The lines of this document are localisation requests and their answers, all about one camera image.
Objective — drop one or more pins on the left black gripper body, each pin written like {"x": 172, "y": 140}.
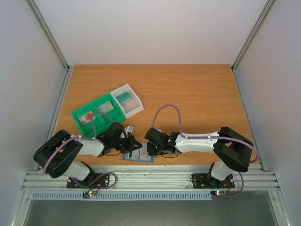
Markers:
{"x": 120, "y": 145}

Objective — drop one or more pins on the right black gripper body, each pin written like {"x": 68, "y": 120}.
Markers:
{"x": 151, "y": 149}

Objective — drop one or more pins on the blue card holder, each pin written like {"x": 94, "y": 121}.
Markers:
{"x": 141, "y": 149}

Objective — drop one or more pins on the white patterned credit card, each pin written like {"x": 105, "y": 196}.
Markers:
{"x": 143, "y": 156}

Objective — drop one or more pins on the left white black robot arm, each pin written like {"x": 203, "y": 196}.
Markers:
{"x": 57, "y": 155}

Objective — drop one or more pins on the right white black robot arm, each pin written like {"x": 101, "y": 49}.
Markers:
{"x": 234, "y": 150}

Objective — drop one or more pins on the striped card in holder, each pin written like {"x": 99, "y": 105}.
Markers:
{"x": 133, "y": 156}

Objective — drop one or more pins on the red patterned card in bin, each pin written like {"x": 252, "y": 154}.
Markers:
{"x": 86, "y": 118}

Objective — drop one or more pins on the white card in middle compartment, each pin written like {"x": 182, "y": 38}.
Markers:
{"x": 105, "y": 107}

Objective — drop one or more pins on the teal card stack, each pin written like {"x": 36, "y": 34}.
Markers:
{"x": 124, "y": 98}

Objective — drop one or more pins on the green plastic bin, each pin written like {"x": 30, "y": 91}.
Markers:
{"x": 102, "y": 120}

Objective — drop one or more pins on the white plastic bin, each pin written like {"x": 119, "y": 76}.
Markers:
{"x": 132, "y": 107}

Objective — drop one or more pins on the left small circuit board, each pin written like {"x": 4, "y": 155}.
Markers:
{"x": 90, "y": 193}

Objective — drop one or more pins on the small circuit board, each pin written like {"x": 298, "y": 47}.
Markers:
{"x": 90, "y": 193}
{"x": 217, "y": 193}

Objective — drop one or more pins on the right small circuit board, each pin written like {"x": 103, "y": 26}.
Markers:
{"x": 217, "y": 193}

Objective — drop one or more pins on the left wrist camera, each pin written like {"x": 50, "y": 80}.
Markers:
{"x": 129, "y": 129}

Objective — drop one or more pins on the front aluminium rail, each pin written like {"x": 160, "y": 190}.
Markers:
{"x": 156, "y": 177}

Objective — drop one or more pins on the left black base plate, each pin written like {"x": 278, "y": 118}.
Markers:
{"x": 92, "y": 181}

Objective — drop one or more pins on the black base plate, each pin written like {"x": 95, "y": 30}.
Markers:
{"x": 200, "y": 181}
{"x": 92, "y": 181}

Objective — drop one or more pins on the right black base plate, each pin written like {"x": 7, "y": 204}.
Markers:
{"x": 200, "y": 181}

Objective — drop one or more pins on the grey slotted cable duct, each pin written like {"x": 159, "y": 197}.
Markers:
{"x": 123, "y": 196}

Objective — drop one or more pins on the left aluminium frame post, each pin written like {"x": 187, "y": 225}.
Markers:
{"x": 42, "y": 22}

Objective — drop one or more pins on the aluminium frame post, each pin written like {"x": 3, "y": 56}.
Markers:
{"x": 42, "y": 22}
{"x": 255, "y": 29}

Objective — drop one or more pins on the right aluminium frame post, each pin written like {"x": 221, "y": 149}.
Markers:
{"x": 255, "y": 29}

